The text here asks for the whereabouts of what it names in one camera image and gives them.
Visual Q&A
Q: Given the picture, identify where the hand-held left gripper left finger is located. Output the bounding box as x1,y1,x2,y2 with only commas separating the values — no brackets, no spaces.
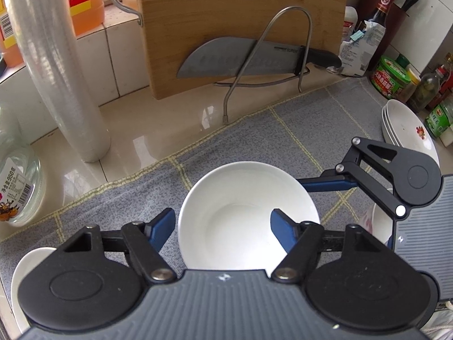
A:
64,208,177,284

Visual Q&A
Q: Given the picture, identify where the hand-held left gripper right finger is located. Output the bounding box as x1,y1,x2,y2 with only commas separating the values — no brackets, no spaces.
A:
271,208,386,284

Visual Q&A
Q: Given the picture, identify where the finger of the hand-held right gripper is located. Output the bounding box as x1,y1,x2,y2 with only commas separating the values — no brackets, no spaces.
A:
299,136,407,220

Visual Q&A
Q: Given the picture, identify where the white bowl with pink flowers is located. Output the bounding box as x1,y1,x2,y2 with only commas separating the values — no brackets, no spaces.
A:
359,188,395,245
10,247,59,333

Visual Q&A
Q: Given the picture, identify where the plain white bowl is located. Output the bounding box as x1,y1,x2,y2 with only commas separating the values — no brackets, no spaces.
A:
178,162,321,279

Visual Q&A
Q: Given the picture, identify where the grey and teal checked towel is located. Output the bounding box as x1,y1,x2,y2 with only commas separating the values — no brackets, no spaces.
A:
0,76,400,291

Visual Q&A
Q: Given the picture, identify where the person's white jacket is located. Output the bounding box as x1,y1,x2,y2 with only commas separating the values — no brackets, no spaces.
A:
421,299,453,340

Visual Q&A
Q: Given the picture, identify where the green-labelled glass jar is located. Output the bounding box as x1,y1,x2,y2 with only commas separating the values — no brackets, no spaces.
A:
424,97,453,139

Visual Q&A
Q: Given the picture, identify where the green-lidded sauce jar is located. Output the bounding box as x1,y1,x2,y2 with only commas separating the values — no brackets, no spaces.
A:
370,56,411,100

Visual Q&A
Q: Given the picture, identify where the yellow-lidded spice jar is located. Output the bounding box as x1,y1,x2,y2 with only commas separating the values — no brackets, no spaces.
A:
398,67,422,103

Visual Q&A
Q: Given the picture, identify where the white printed plastic bag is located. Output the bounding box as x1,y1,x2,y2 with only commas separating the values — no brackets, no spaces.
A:
339,19,386,77

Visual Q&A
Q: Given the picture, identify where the red-capped glass bottle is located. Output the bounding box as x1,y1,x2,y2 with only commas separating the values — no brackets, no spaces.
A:
412,67,446,110

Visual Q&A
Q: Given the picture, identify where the glass jar with cartoon label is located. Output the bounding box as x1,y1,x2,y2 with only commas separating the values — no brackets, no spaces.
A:
0,103,43,227

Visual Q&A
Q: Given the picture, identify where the clear bottle with red label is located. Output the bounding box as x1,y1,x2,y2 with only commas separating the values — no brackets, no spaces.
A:
435,64,453,100

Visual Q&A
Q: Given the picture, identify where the red and white bag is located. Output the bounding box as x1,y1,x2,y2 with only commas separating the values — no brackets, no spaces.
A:
341,6,359,41

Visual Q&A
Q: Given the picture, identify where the dark red knife block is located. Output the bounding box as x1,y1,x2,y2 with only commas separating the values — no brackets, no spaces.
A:
357,0,413,71

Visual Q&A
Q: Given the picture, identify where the dark soy sauce bottle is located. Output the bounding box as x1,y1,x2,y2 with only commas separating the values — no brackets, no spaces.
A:
368,0,397,71

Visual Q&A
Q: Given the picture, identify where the tall cling film roll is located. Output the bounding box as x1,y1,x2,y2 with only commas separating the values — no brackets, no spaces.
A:
2,0,111,163

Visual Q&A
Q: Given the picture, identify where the bamboo cutting board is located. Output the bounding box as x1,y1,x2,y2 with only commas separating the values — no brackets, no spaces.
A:
106,0,347,100

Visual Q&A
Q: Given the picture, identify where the large orange oil bottle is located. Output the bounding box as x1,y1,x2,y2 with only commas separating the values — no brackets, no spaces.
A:
0,0,106,69

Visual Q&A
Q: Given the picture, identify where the metal wire rack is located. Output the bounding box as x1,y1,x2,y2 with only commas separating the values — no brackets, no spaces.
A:
212,6,314,124

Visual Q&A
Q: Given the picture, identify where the black-handled kitchen knife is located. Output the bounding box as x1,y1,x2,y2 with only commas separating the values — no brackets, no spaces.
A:
176,36,343,79

